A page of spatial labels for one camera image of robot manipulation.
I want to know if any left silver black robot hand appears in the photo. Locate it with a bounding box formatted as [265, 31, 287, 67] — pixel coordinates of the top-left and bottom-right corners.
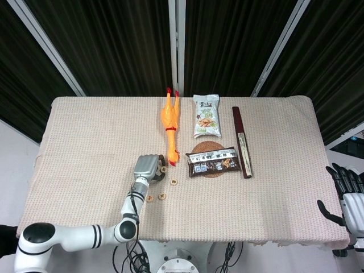
[133, 154, 166, 183]

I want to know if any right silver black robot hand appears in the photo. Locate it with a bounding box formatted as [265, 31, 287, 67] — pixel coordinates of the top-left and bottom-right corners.
[317, 163, 364, 235]

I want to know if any black stand foot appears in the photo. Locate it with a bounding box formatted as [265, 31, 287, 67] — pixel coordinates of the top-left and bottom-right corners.
[333, 243, 356, 257]

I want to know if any yellow rubber chicken toy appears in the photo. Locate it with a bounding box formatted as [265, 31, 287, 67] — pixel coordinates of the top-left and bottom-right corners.
[160, 87, 182, 167]

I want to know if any beige waffle tablecloth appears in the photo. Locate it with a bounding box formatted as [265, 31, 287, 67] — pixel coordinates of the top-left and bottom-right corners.
[15, 96, 351, 248]

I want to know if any round woven rattan coaster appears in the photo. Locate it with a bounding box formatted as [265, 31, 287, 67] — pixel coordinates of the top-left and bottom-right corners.
[191, 140, 225, 179]

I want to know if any brown snack bag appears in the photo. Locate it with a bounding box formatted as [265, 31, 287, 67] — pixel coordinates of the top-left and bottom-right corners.
[185, 147, 241, 178]

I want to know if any white snack bag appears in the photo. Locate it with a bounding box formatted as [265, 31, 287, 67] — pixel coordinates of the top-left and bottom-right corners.
[193, 94, 222, 139]

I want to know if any dark red folded fan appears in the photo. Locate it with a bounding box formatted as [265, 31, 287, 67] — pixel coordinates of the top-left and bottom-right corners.
[231, 106, 254, 179]

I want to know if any white grey robot torso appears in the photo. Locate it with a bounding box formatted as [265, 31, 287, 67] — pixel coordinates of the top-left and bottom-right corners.
[140, 241, 218, 273]

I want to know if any dark curtain panel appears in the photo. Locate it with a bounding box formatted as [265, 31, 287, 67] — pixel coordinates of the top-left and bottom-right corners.
[258, 0, 364, 146]
[183, 0, 300, 97]
[0, 0, 78, 143]
[24, 0, 175, 97]

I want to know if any black fabric bag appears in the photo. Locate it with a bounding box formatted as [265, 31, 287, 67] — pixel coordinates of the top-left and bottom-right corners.
[0, 224, 20, 256]

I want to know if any grey aluminium frame rail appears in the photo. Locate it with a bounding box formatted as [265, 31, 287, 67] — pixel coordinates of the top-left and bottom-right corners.
[324, 122, 364, 151]

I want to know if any black cable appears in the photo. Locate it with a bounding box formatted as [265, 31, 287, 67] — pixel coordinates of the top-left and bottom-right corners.
[113, 246, 127, 273]
[125, 241, 151, 273]
[217, 241, 245, 273]

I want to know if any grey aluminium frame post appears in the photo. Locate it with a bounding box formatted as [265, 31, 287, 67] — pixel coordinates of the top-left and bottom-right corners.
[250, 0, 314, 97]
[167, 0, 187, 97]
[6, 0, 86, 97]

